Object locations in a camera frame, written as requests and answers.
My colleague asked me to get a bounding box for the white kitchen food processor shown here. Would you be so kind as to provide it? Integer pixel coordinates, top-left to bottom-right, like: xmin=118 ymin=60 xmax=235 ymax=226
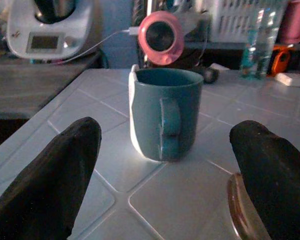
xmin=6 ymin=0 xmax=96 ymax=60

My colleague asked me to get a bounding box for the pink container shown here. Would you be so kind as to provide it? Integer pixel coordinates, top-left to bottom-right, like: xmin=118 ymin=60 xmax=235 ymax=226
xmin=278 ymin=0 xmax=300 ymax=45

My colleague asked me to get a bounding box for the orange black tool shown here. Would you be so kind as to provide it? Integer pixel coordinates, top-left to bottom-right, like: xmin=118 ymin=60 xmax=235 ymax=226
xmin=266 ymin=44 xmax=295 ymax=77

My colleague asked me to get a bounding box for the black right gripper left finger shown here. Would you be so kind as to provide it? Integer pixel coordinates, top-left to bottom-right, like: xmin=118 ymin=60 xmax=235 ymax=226
xmin=0 ymin=116 xmax=103 ymax=240

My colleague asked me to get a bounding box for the white plastic laundry basket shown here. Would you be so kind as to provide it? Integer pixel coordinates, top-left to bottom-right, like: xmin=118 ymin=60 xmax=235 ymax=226
xmin=209 ymin=0 xmax=273 ymax=43

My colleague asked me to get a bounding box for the white flat box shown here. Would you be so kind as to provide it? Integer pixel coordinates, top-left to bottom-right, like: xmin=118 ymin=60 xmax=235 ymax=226
xmin=274 ymin=71 xmax=300 ymax=88

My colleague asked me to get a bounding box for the white charger cable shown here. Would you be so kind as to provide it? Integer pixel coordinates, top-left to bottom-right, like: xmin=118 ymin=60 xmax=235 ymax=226
xmin=52 ymin=27 xmax=141 ymax=65

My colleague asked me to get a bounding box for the clear plastic water bottle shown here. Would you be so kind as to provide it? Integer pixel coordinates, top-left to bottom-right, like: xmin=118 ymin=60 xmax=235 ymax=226
xmin=239 ymin=0 xmax=288 ymax=81

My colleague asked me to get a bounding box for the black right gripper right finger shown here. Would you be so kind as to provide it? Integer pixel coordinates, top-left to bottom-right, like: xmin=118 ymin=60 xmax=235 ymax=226
xmin=229 ymin=120 xmax=300 ymax=240

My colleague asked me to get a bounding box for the teal ceramic mug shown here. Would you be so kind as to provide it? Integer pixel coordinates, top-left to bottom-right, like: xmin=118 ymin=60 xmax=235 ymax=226
xmin=128 ymin=64 xmax=205 ymax=163

